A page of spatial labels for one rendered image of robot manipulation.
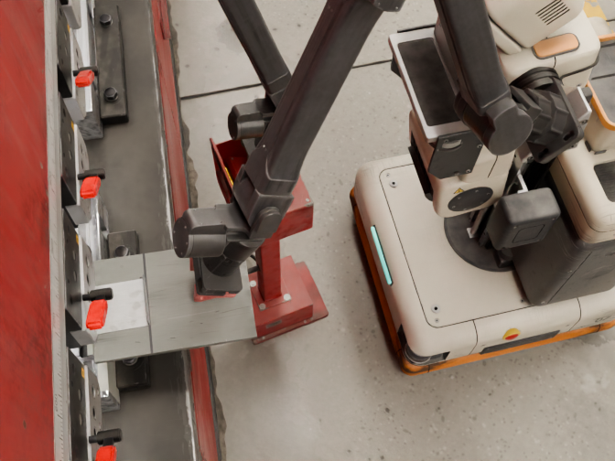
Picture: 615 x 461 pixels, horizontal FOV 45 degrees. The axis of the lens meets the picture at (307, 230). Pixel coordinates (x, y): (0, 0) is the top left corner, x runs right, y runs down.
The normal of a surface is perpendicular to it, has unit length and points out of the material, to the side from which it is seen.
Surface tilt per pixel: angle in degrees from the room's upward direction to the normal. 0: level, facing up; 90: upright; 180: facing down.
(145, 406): 0
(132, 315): 0
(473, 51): 78
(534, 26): 90
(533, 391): 0
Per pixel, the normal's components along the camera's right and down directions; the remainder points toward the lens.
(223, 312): 0.02, -0.44
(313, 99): 0.36, 0.69
